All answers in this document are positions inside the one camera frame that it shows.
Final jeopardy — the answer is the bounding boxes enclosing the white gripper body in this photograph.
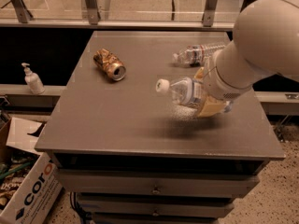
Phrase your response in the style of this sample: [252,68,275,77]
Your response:
[203,54,252,101]

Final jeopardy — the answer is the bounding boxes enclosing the white pump dispenser bottle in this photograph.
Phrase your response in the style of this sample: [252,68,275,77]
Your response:
[21,63,45,94]

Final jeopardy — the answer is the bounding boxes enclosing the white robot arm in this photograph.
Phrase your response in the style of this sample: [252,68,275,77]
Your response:
[196,0,299,118]

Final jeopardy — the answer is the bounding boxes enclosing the black cable under cabinet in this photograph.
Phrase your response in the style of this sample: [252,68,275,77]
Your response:
[69,191,92,224]

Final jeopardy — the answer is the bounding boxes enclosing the metal railing frame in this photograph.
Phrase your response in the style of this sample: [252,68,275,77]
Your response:
[0,0,299,34]

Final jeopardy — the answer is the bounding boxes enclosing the grey metal drawer cabinet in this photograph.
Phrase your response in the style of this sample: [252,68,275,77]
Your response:
[36,31,284,224]

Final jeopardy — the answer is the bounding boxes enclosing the crushed gold soda can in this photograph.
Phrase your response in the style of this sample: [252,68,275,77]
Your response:
[93,49,126,81]

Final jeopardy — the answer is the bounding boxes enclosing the clear plastic bottle red label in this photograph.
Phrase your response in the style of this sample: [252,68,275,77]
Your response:
[173,42,225,67]

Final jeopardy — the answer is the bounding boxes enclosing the white cardboard box with lettering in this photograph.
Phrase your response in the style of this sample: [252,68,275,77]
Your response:
[0,118,62,224]

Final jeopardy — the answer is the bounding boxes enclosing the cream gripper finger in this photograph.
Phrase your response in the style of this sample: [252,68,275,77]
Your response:
[196,95,230,118]
[194,67,204,80]

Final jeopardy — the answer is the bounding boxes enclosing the blue label plastic water bottle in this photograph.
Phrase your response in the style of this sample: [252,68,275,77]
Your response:
[155,77,233,113]

